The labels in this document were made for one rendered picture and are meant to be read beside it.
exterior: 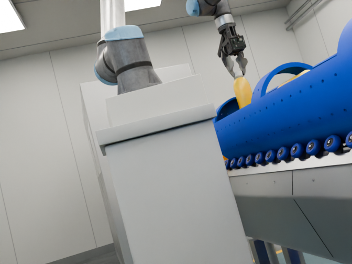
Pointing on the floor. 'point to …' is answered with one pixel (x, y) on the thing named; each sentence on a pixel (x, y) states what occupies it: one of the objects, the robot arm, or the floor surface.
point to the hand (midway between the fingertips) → (237, 74)
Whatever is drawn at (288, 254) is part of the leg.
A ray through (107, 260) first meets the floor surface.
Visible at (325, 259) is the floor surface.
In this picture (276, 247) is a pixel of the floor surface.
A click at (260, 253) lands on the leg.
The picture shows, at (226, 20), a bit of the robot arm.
